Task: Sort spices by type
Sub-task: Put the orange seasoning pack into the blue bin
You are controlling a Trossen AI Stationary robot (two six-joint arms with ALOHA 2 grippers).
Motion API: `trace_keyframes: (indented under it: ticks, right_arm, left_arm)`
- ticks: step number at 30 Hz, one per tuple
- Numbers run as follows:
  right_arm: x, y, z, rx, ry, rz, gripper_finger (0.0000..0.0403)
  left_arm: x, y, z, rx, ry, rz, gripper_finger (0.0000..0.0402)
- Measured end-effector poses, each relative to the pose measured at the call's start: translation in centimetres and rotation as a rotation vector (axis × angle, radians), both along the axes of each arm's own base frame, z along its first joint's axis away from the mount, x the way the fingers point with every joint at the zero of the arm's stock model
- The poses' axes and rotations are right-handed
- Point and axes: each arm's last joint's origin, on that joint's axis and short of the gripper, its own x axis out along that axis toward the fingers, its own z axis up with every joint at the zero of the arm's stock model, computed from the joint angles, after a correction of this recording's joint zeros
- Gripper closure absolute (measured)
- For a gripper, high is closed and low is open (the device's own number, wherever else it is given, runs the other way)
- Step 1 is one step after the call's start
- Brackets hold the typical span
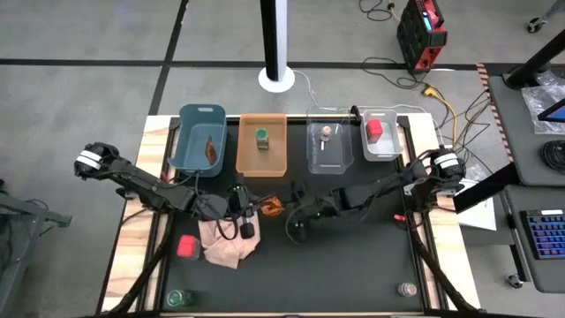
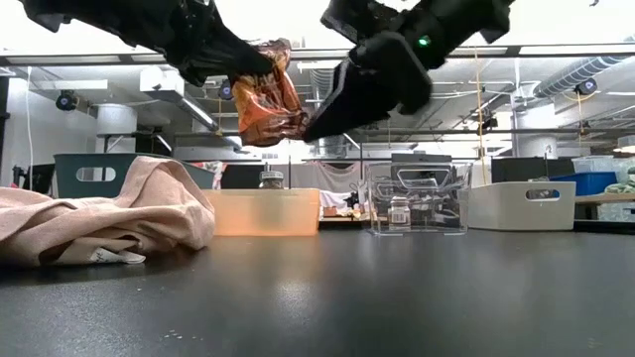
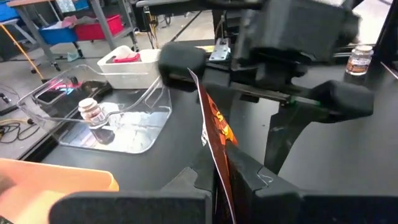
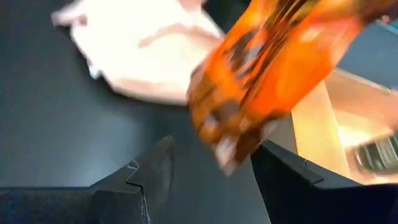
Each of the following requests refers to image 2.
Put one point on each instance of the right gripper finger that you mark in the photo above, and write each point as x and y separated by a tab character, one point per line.
387	74
357	20

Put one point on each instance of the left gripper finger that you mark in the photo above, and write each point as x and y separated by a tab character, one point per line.
223	54

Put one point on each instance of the orange foil spice packet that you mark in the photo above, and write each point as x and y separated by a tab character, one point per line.
268	109

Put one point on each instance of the green-label glass spice jar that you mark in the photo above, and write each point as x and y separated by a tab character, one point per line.
271	181

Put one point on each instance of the small clear spice jar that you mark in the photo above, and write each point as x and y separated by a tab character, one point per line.
399	215

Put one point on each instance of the clear plastic bin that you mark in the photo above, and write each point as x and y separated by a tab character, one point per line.
446	208

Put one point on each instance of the pink cloth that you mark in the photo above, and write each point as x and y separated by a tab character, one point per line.
99	218

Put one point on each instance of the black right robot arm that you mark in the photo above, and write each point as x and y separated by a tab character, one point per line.
496	15

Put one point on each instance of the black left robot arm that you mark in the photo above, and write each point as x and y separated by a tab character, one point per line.
74	15

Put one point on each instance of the black round ceiling device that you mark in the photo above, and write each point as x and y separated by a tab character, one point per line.
586	86
224	91
67	100

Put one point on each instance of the white ceiling ventilation unit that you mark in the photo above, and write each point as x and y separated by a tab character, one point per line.
159	82

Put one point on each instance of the white concrete column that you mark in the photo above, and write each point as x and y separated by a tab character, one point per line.
116	129
536	134

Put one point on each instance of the floral fabric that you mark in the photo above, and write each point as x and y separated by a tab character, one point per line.
215	171

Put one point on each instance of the grey hanging sheet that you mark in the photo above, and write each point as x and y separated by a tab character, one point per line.
307	176

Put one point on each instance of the orange plastic bin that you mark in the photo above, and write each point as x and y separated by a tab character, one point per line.
258	213

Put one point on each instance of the dark teal plastic bin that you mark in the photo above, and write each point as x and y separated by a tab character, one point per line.
67	173

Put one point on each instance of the white plastic bin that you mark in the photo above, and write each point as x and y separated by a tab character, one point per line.
521	213

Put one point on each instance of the black equipment stand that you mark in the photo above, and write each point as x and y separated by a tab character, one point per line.
42	178

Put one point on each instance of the clear storage tub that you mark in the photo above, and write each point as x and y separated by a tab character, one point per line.
593	163

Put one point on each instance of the blue plastic storage bin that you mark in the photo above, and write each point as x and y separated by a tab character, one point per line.
590	183

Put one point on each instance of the wooden work table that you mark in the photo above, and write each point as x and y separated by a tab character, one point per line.
605	198

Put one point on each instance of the green cloth bundle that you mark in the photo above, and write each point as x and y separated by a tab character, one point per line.
622	188

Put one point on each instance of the horizontal overhead frame bar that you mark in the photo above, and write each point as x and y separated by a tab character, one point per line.
546	50

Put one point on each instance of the long silver ventilation duct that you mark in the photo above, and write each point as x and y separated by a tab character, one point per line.
575	73

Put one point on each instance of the black vertical post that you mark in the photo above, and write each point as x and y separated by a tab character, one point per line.
4	124

